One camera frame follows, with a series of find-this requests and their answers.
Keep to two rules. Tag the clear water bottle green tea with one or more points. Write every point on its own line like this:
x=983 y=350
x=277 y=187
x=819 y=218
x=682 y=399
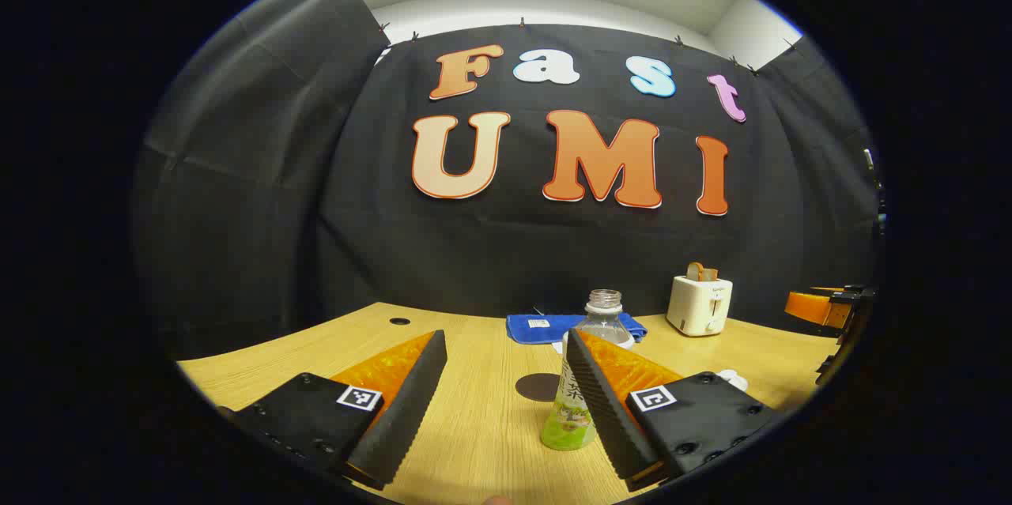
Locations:
x=575 y=418

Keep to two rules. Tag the dark round coaster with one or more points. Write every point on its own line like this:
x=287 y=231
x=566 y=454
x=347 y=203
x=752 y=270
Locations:
x=538 y=386

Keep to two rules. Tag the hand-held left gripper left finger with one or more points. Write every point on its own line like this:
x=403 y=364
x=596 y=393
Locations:
x=411 y=394

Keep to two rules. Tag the blue towel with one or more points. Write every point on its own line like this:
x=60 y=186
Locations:
x=545 y=327

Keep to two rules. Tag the white toaster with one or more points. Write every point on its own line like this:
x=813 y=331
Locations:
x=697 y=307

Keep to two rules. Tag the black backdrop cloth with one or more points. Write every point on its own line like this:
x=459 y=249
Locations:
x=506 y=252

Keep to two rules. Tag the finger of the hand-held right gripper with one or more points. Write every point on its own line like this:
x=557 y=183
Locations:
x=810 y=307

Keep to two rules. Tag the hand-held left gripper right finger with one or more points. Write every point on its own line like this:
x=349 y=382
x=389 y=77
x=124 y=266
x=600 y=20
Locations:
x=597 y=394

